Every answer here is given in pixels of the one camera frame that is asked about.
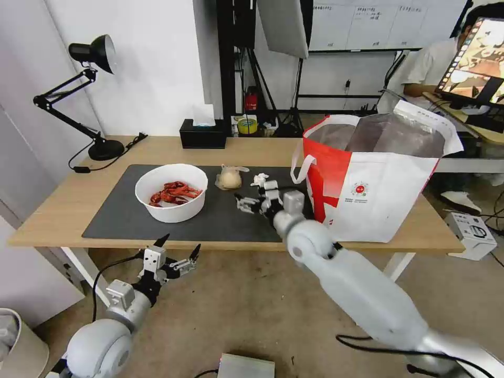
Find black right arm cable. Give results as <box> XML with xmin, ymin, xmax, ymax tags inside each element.
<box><xmin>334</xmin><ymin>333</ymin><xmax>504</xmax><ymax>378</ymax></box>

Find pale waste bin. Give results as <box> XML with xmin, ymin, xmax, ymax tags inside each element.
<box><xmin>0</xmin><ymin>308</ymin><xmax>50</xmax><ymax>378</ymax></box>

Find red and white takeout bag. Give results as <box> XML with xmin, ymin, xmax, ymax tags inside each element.
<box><xmin>290</xmin><ymin>99</ymin><xmax>465</xmax><ymax>243</ymax></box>

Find white round bowl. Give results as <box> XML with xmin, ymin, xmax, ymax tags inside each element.
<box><xmin>134</xmin><ymin>163</ymin><xmax>209</xmax><ymax>224</ymax></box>

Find grey metal box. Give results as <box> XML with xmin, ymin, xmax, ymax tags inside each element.
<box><xmin>217</xmin><ymin>352</ymin><xmax>277</xmax><ymax>378</ymax></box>

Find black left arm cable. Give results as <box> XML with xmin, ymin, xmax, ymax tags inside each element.
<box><xmin>92</xmin><ymin>251</ymin><xmax>145</xmax><ymax>322</ymax></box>

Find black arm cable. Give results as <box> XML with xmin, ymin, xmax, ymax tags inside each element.
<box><xmin>334</xmin><ymin>333</ymin><xmax>504</xmax><ymax>378</ymax></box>
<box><xmin>92</xmin><ymin>251</ymin><xmax>145</xmax><ymax>322</ymax></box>

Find black desk mat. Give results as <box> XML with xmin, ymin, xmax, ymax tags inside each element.
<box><xmin>81</xmin><ymin>164</ymin><xmax>317</xmax><ymax>243</ymax></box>

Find clear plastic bag with bun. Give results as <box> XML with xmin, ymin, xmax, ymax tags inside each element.
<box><xmin>215</xmin><ymin>164</ymin><xmax>250</xmax><ymax>191</ymax></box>

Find red crayfish shells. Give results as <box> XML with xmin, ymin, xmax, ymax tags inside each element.
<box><xmin>148</xmin><ymin>180</ymin><xmax>204</xmax><ymax>207</ymax></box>

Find wooden table with white legs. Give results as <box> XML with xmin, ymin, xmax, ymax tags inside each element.
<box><xmin>7</xmin><ymin>135</ymin><xmax>466</xmax><ymax>294</ymax></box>

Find person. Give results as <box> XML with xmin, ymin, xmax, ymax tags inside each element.
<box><xmin>376</xmin><ymin>4</ymin><xmax>484</xmax><ymax>216</ymax></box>

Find white tissue sheet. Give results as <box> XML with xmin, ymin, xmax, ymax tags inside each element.
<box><xmin>192</xmin><ymin>103</ymin><xmax>218</xmax><ymax>128</ymax></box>

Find yellow tape roll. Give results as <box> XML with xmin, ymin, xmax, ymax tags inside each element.
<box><xmin>237</xmin><ymin>114</ymin><xmax>259</xmax><ymax>137</ymax></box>

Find black desk lamp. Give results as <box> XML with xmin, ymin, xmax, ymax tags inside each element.
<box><xmin>33</xmin><ymin>34</ymin><xmax>126</xmax><ymax>161</ymax></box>

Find black metal stand frame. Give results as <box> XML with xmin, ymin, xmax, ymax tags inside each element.
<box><xmin>215</xmin><ymin>0</ymin><xmax>257</xmax><ymax>137</ymax></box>

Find tilted computer monitor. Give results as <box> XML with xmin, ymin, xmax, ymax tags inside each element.
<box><xmin>434</xmin><ymin>15</ymin><xmax>504</xmax><ymax>111</ymax></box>

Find light wooden side desk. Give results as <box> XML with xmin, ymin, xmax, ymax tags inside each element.
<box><xmin>422</xmin><ymin>90</ymin><xmax>504</xmax><ymax>175</ymax></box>

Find whiteboard with writing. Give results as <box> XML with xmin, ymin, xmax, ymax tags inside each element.
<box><xmin>308</xmin><ymin>0</ymin><xmax>474</xmax><ymax>53</ymax></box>

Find black tissue box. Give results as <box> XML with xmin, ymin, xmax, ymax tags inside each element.
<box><xmin>179</xmin><ymin>118</ymin><xmax>227</xmax><ymax>150</ymax></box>

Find white cardboard box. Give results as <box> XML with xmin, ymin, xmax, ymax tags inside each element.
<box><xmin>444</xmin><ymin>211</ymin><xmax>498</xmax><ymax>261</ymax></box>

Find black lamp cable with switch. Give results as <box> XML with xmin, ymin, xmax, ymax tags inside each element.
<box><xmin>68</xmin><ymin>132</ymin><xmax>149</xmax><ymax>174</ymax></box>

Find black light tripod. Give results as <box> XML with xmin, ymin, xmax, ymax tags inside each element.
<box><xmin>247</xmin><ymin>46</ymin><xmax>306</xmax><ymax>137</ymax></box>

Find white softbox light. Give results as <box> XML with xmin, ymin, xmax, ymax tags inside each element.
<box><xmin>256</xmin><ymin>0</ymin><xmax>310</xmax><ymax>60</ymax></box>

